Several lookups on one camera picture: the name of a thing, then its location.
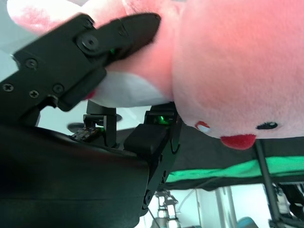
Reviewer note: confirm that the pink plush pig doll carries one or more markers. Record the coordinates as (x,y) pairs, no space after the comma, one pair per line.
(225,71)

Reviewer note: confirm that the black stand pole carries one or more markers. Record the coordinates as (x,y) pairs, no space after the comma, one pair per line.
(268,180)

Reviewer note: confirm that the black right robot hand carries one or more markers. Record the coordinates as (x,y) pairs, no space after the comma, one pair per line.
(59,178)

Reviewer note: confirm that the green cloth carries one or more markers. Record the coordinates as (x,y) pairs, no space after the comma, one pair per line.
(225,172)

